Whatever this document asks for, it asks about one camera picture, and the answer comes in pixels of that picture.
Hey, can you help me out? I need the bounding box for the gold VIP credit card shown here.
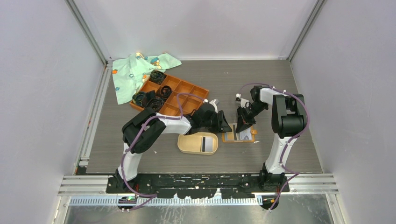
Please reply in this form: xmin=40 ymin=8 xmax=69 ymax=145
xmin=223 ymin=123 xmax=238 ymax=142

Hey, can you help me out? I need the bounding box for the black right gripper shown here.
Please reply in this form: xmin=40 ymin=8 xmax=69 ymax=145
xmin=236 ymin=102 xmax=268 ymax=133

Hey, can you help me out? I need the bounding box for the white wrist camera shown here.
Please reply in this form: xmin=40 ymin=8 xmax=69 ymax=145
xmin=209 ymin=99 xmax=219 ymax=113
xmin=235 ymin=93 xmax=250 ymax=108

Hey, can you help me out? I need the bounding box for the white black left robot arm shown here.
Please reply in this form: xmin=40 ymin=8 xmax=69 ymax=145
xmin=114 ymin=103 xmax=232 ymax=193

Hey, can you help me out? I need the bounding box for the green patterned cloth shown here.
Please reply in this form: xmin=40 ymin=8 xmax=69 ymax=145
xmin=112 ymin=52 xmax=182 ymax=105

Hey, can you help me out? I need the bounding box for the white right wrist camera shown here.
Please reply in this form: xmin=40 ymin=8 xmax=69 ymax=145
xmin=235 ymin=93 xmax=250 ymax=108

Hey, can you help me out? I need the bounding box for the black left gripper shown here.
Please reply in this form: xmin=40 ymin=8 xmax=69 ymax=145
xmin=200 ymin=111 xmax=232 ymax=134

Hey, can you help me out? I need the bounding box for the cream oval plastic tray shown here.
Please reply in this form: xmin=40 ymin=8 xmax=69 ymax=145
xmin=177 ymin=132 xmax=218 ymax=155

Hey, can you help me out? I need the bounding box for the white slotted cable duct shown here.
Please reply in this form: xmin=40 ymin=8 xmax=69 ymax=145
xmin=69 ymin=196 xmax=262 ymax=206

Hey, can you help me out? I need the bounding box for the black rolled belt top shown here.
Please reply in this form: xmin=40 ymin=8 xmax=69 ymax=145
xmin=149 ymin=70 xmax=167 ymax=85

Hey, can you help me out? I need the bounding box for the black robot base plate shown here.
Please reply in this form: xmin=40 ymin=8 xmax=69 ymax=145
xmin=106 ymin=172 xmax=289 ymax=199

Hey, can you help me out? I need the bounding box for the black rolled belt large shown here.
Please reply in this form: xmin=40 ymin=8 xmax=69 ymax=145
xmin=142 ymin=91 xmax=165 ymax=112

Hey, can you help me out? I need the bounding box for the black rolled belt left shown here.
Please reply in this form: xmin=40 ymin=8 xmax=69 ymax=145
xmin=132 ymin=91 xmax=148 ymax=108

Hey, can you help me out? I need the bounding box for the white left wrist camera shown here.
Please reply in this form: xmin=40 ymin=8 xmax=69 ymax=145
xmin=209 ymin=99 xmax=219 ymax=113

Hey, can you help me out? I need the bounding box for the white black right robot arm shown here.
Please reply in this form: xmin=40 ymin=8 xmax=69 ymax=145
xmin=235 ymin=84 xmax=310 ymax=192

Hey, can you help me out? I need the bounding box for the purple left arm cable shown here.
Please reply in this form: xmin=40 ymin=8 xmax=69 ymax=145
xmin=120 ymin=93 xmax=208 ymax=211

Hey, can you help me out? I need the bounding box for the orange leather card holder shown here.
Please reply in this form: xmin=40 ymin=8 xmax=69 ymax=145
xmin=222 ymin=123 xmax=257 ymax=143

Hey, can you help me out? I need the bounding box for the black rolled belt middle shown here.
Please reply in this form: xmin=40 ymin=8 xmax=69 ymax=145
xmin=157 ymin=85 xmax=173 ymax=101

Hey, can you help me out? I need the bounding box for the silver VIP credit card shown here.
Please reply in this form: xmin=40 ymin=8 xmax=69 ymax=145
xmin=237 ymin=127 xmax=253 ymax=141

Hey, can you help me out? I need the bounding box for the orange wooden compartment tray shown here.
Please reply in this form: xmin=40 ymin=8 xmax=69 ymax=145
xmin=129 ymin=73 xmax=209 ymax=116

